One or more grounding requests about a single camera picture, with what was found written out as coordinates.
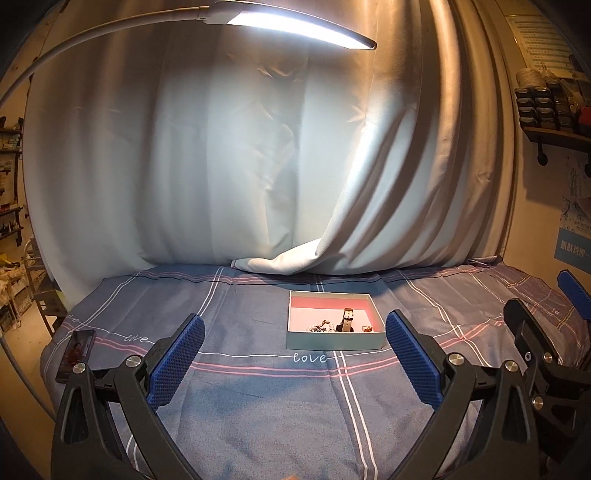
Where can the row of small black boxes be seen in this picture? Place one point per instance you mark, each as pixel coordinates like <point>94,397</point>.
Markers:
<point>538,108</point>

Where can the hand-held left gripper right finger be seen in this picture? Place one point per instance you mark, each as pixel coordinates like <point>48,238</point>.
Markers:
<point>413,364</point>

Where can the pale green box pink inside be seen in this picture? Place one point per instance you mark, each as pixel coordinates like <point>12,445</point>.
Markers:
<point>332,340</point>

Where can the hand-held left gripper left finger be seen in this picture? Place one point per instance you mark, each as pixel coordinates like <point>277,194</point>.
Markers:
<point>178,360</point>

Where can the grey striped bedsheet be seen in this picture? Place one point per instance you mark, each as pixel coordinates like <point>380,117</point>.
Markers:
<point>277,406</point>

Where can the blue wall poster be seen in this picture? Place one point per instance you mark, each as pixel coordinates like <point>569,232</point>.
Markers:
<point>575,221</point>

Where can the white curtain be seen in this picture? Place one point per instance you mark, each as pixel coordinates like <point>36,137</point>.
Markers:
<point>231,161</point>

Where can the wooden wall shelf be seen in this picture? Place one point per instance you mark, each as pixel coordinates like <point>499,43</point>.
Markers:
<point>561,134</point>

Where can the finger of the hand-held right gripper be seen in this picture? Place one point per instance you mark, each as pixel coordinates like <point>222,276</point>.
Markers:
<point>540,355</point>
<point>575,293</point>

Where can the white gooseneck lamp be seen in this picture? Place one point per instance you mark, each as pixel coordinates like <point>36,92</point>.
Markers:
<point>295,21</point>

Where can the dark wall shelves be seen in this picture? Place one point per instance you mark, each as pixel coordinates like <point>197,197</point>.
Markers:
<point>9,184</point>

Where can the printed paper notice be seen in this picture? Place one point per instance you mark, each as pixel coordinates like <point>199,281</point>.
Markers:
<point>540,41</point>

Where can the smartphone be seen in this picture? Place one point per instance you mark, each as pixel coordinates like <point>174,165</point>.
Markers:
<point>76,353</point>

